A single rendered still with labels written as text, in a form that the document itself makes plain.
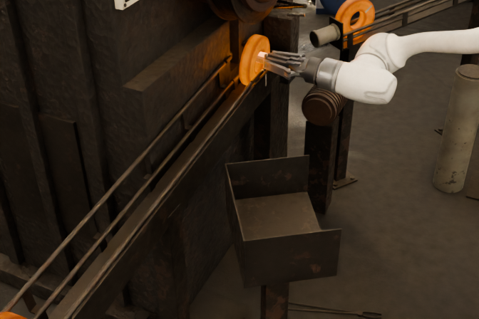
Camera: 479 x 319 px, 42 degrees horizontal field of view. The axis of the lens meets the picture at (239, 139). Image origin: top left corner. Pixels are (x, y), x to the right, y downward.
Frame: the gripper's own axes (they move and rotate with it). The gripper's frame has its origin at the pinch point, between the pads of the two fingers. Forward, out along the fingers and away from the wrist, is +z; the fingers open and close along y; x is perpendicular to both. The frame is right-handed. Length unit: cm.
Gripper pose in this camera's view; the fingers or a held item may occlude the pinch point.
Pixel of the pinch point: (255, 55)
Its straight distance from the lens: 184.1
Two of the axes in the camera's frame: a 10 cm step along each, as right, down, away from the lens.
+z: -9.0, -2.8, 3.4
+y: 4.3, -5.2, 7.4
